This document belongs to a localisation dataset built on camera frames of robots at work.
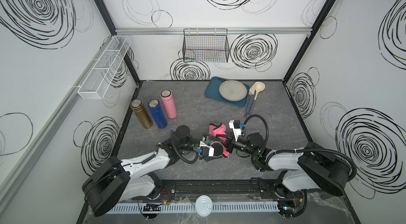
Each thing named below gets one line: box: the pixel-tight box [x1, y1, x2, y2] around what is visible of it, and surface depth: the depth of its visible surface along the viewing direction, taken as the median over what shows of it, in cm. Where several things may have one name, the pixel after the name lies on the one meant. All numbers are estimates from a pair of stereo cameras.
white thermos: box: [207, 140, 224, 158], surface depth 66 cm
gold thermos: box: [130, 98, 154, 129], surface depth 88 cm
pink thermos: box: [159, 88, 178, 120], surface depth 88 cm
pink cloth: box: [208, 123, 230, 157], surface depth 75 cm
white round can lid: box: [195, 194, 214, 218], surface depth 67 cm
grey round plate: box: [218, 79, 248, 102], surface depth 117 cm
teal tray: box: [204, 76, 250, 107], surface depth 116 cm
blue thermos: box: [147, 98, 168, 129], surface depth 88 cm
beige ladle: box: [248, 81, 266, 101], surface depth 114 cm
